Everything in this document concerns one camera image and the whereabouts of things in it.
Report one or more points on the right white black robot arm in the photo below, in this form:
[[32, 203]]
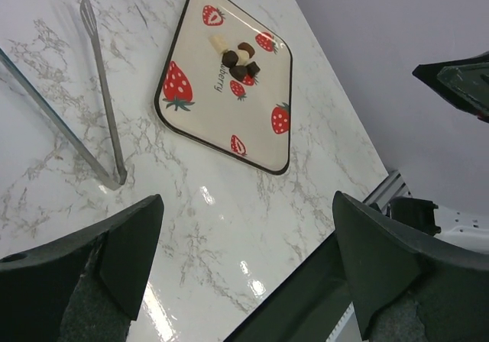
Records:
[[455, 227]]

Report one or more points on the strawberry pattern square plate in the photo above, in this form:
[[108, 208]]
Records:
[[199, 99]]

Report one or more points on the white cylinder chocolate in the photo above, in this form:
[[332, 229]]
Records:
[[243, 57]]

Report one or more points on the white square chocolate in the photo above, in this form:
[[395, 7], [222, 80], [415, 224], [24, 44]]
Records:
[[219, 43]]

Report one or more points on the dark square chocolate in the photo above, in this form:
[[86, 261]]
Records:
[[253, 69]]

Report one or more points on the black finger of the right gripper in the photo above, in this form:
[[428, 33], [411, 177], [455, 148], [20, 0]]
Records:
[[461, 83]]

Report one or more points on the aluminium frame rail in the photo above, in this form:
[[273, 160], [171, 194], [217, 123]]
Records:
[[392, 187]]

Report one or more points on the metal tweezers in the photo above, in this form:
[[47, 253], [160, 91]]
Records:
[[89, 21]]

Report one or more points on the dark faceted chocolate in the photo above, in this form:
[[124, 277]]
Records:
[[238, 72]]

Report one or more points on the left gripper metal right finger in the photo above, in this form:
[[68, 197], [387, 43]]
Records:
[[406, 285]]

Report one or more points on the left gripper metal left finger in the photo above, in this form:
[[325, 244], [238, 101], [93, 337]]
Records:
[[85, 286]]

